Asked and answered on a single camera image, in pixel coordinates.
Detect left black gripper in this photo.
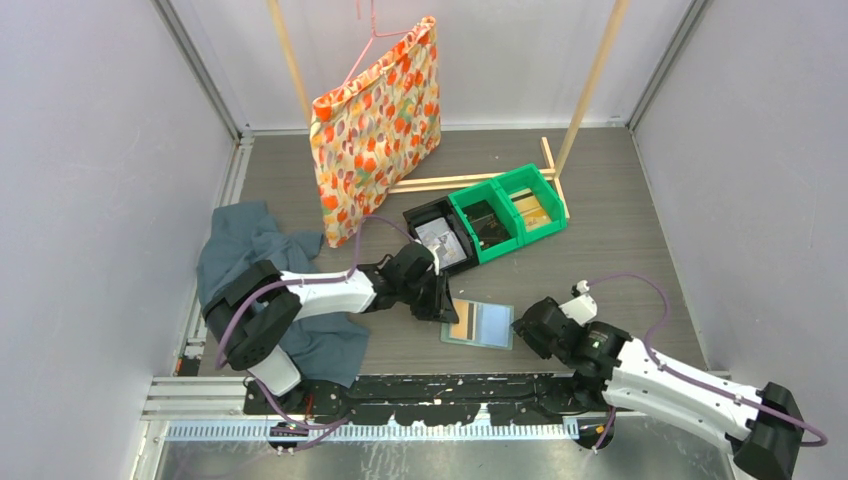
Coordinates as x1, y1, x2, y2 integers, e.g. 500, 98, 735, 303
399, 269, 458, 323

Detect yellow credit card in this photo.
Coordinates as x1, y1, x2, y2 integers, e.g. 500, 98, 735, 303
443, 299, 479, 342

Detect green card holder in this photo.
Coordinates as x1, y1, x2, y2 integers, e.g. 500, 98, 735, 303
440, 301, 514, 350

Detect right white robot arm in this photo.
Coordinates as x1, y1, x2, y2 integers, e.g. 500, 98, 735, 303
512, 294, 803, 479

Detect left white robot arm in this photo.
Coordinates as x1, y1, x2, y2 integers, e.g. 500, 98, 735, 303
202, 241, 459, 414

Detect cards in black bin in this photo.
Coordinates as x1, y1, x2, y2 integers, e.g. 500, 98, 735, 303
414, 217, 468, 269

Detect black storage bin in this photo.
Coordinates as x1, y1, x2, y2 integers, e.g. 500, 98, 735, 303
403, 196, 480, 275

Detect green bin left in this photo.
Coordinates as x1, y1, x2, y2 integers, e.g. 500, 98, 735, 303
449, 180, 524, 264

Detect green bin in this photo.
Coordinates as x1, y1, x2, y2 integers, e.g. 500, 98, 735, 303
494, 164, 568, 245
449, 180, 524, 264

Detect green bin right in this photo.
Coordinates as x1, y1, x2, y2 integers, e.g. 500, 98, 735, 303
494, 164, 568, 245

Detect wooden clothes rack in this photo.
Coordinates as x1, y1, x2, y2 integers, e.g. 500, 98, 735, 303
266, 0, 630, 199

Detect orange floral hanging garment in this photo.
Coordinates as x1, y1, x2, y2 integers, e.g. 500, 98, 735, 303
309, 16, 441, 248

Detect blue-grey cloth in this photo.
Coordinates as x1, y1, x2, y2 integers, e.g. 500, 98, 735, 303
196, 201, 371, 389

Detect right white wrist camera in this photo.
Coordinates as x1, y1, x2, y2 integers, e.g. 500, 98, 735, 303
559, 280, 598, 326

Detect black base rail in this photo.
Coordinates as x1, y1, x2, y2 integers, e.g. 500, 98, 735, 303
242, 373, 616, 433

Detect pink wire hanger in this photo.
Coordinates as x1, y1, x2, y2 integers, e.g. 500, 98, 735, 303
341, 0, 409, 86

